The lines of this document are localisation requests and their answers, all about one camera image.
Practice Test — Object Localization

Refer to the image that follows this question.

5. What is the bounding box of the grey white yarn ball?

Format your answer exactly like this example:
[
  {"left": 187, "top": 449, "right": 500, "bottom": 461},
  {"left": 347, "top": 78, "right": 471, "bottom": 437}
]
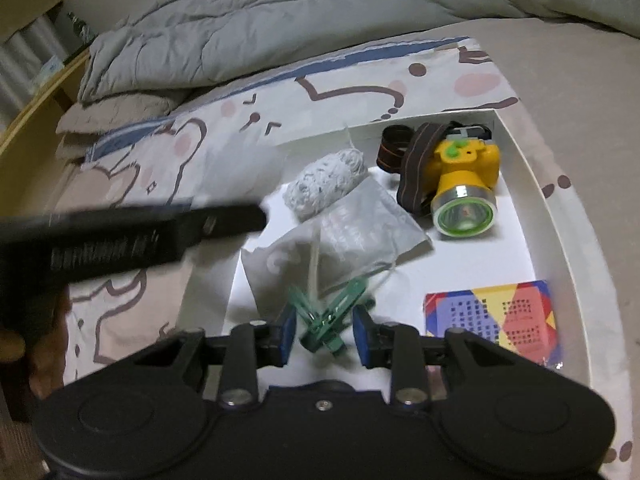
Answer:
[{"left": 282, "top": 147, "right": 368, "bottom": 223}]

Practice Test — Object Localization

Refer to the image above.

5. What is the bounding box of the cardboard strip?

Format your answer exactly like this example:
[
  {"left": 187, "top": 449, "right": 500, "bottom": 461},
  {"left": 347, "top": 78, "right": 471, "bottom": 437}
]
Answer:
[{"left": 0, "top": 0, "right": 66, "bottom": 43}]

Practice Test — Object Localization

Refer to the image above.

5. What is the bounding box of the person's left hand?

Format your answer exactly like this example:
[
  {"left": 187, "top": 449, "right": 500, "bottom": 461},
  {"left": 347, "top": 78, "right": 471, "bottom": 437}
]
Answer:
[{"left": 0, "top": 287, "right": 71, "bottom": 401}]

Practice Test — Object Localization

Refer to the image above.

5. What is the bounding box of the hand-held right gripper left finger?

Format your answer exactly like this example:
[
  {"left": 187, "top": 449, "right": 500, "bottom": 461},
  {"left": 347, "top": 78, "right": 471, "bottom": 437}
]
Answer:
[{"left": 125, "top": 305, "right": 297, "bottom": 408}]

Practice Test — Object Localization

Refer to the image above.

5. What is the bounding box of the grey duvet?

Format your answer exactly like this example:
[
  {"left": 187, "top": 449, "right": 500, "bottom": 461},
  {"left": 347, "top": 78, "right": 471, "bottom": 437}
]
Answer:
[{"left": 77, "top": 0, "right": 640, "bottom": 106}]

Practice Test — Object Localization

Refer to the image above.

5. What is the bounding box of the colourful patterned small box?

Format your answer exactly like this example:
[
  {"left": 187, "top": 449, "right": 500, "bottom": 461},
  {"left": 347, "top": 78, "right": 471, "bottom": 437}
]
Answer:
[{"left": 424, "top": 280, "right": 565, "bottom": 367}]

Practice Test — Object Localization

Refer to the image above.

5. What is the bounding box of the white cardboard box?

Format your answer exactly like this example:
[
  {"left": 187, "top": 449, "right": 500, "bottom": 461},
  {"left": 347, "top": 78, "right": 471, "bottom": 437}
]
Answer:
[{"left": 220, "top": 105, "right": 613, "bottom": 396}]

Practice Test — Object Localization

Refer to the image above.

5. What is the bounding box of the green glass bottle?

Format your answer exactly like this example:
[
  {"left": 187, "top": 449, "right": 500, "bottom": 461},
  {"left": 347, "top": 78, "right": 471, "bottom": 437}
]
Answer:
[{"left": 64, "top": 10, "right": 97, "bottom": 48}]

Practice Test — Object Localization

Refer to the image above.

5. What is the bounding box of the yellow headlamp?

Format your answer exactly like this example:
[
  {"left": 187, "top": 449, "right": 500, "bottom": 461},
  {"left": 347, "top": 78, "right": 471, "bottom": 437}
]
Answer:
[{"left": 376, "top": 121, "right": 502, "bottom": 237}]

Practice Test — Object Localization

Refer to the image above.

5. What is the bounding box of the wooden bedside shelf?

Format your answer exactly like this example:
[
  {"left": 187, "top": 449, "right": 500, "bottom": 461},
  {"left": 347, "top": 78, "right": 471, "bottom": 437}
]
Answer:
[{"left": 0, "top": 50, "right": 93, "bottom": 171}]

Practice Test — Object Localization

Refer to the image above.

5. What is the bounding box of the grey foil pouch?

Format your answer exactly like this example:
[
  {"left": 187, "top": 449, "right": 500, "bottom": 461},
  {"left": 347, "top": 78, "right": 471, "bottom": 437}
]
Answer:
[{"left": 240, "top": 175, "right": 435, "bottom": 313}]

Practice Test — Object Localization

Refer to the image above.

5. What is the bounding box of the grey curtain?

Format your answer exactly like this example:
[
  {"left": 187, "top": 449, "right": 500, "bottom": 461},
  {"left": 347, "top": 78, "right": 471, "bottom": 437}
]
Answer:
[{"left": 0, "top": 10, "right": 68, "bottom": 111}]

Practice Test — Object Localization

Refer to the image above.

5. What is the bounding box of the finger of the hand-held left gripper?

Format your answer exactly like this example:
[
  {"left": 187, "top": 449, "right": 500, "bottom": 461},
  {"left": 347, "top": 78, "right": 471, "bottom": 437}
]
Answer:
[{"left": 175, "top": 202, "right": 267, "bottom": 251}]

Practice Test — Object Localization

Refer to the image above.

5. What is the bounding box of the bag of green clips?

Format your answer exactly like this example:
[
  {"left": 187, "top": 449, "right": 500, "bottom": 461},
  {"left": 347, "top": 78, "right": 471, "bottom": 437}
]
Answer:
[{"left": 286, "top": 230, "right": 378, "bottom": 357}]

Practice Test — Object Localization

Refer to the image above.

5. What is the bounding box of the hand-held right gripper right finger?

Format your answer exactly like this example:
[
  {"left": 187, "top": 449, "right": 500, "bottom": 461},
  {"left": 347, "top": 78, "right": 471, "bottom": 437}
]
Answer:
[{"left": 351, "top": 305, "right": 516, "bottom": 407}]

